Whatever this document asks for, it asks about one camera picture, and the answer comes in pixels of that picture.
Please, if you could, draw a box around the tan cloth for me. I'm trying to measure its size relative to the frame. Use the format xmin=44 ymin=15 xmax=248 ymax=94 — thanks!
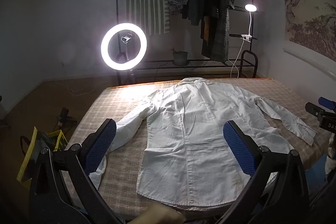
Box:
xmin=130 ymin=204 xmax=186 ymax=224

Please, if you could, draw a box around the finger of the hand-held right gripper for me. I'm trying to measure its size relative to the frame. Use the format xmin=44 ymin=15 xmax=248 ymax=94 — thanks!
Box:
xmin=305 ymin=97 xmax=336 ymax=116

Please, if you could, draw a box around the grey plaid coat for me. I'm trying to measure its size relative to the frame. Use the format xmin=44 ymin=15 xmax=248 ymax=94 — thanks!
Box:
xmin=202 ymin=0 xmax=236 ymax=62

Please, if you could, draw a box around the white clip lamp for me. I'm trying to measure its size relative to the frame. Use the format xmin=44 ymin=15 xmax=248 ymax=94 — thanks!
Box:
xmin=241 ymin=4 xmax=259 ymax=42

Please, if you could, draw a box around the black folded tripod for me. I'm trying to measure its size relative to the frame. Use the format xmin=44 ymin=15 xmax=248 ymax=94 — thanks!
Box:
xmin=54 ymin=108 xmax=78 ymax=133

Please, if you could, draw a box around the orange garment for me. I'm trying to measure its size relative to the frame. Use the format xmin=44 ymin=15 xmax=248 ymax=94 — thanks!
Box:
xmin=201 ymin=16 xmax=211 ymax=41

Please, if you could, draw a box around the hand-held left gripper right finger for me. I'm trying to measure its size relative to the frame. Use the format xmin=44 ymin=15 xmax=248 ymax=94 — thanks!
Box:
xmin=217 ymin=120 xmax=311 ymax=224

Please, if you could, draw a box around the black metal clothes rack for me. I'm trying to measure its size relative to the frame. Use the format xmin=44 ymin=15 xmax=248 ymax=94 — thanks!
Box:
xmin=115 ymin=0 xmax=259 ymax=86

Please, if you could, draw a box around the beige plaid bed mat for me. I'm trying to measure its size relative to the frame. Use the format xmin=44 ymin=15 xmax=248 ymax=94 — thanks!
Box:
xmin=66 ymin=78 xmax=336 ymax=222

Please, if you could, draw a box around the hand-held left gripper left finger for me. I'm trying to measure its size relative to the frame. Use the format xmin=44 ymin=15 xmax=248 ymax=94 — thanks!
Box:
xmin=28 ymin=118 xmax=124 ymax=224

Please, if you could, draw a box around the white long-sleeved shirt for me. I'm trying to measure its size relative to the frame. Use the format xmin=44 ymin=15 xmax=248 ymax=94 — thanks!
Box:
xmin=88 ymin=77 xmax=318 ymax=211

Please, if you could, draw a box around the potted plant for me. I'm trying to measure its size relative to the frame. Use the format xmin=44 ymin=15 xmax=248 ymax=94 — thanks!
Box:
xmin=171 ymin=48 xmax=189 ymax=66

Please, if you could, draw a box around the landscape wall mural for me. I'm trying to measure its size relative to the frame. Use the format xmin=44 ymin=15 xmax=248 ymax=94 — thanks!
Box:
xmin=282 ymin=0 xmax=336 ymax=57

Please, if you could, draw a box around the floor cable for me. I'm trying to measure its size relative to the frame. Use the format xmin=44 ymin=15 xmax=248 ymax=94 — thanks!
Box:
xmin=67 ymin=81 xmax=111 ymax=96

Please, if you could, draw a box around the white lamp cable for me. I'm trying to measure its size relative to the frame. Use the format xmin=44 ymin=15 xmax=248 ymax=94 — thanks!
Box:
xmin=230 ymin=39 xmax=245 ymax=79

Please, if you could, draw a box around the ring light stand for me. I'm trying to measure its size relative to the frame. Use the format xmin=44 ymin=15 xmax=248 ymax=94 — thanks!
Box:
xmin=125 ymin=42 xmax=137 ymax=84

